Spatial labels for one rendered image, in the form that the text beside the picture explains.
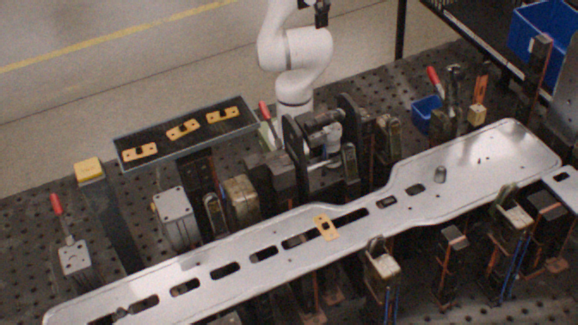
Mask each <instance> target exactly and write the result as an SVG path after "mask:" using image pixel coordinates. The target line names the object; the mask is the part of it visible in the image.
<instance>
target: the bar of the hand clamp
mask: <svg viewBox="0 0 578 325"><path fill-rule="evenodd" d="M465 77H466V74H464V72H462V71H461V66H459V65H458V64H452V65H450V66H447V67H446V76H445V106H444V112H445V113H446V114H447V115H448V117H449V121H448V124H450V121H451V108H452V110H453V112H454V113H455V116H453V119H454V120H456V121H457V120H458V107H459V89H460V82H462V81H463V80H464V78H465Z"/></svg>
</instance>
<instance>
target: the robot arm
mask: <svg viewBox="0 0 578 325"><path fill-rule="evenodd" d="M320 2H323V6H322V7H321V8H320V9H319V8H318V6H317V3H320ZM311 5H314V8H315V11H316V14H315V27H306V28H294V29H287V30H282V26H283V23H284V21H285V19H286V18H287V17H288V16H289V15H290V14H291V13H292V12H294V11H295V10H296V9H297V8H298V10H301V9H306V8H309V7H310V6H311ZM329 7H330V0H268V5H267V13H266V17H265V20H264V22H263V24H262V28H261V32H260V33H259V36H258V39H256V43H255V61H256V63H257V65H259V67H260V68H261V69H262V70H264V71H266V72H282V71H284V72H283V73H281V74H280V75H279V76H278V78H277V80H275V84H274V92H275V102H277V115H278V119H277V120H275V121H274V123H273V126H274V130H275V131H276V132H277V133H278V136H279V138H281V140H282V142H283V144H284V140H283V131H282V124H281V116H282V115H283V114H286V113H289V114H290V115H291V116H292V118H293V116H296V115H299V114H302V113H305V112H308V111H311V113H312V112H314V110H313V85H314V82H315V81H316V79H317V78H318V77H319V76H320V75H321V74H322V73H323V71H324V70H325V69H326V68H327V66H328V64H329V63H330V62H331V60H332V58H333V55H334V50H335V45H334V40H333V37H332V35H331V34H329V32H328V31H327V30H326V29H324V28H326V27H327V26H328V12H329ZM268 138H269V143H270V144H271V145H272V146H273V147H274V148H275V149H276V147H275V146H274V137H273V134H272V133H271V131H270V128H269V131H268Z"/></svg>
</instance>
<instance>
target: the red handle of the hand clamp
mask: <svg viewBox="0 0 578 325"><path fill-rule="evenodd" d="M426 72H427V74H428V76H429V78H430V80H431V83H432V85H433V86H434V88H435V90H436V92H437V94H438V96H439V98H440V102H441V104H443V106H445V91H444V90H443V89H442V88H441V86H440V81H439V78H438V77H437V75H436V73H435V71H434V68H433V67H431V66H429V67H427V70H426Z"/></svg>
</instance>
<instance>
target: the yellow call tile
mask: <svg viewBox="0 0 578 325"><path fill-rule="evenodd" d="M74 169H76V172H77V177H78V180H79V182H83V181H87V180H89V179H92V178H95V176H98V175H102V174H103V172H102V169H101V165H100V164H99V162H98V159H97V156H94V158H91V159H89V160H86V161H83V162H80V163H77V164H74Z"/></svg>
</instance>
